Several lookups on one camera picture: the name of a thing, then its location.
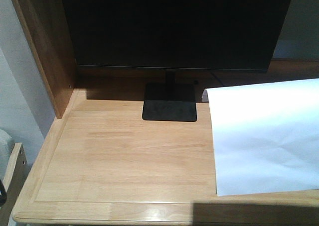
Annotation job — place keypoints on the wooden side furniture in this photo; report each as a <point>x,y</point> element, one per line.
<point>14,176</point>

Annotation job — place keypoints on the black monitor stand base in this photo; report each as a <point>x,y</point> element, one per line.
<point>169,101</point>

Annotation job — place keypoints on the white paper sheet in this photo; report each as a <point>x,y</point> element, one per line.
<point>265,137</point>

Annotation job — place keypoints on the black computer monitor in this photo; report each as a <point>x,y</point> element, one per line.
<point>176,34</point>

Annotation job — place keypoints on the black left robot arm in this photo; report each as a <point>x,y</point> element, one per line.
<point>3,194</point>

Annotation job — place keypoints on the wooden desk side panel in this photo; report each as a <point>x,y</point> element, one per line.
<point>45,27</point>

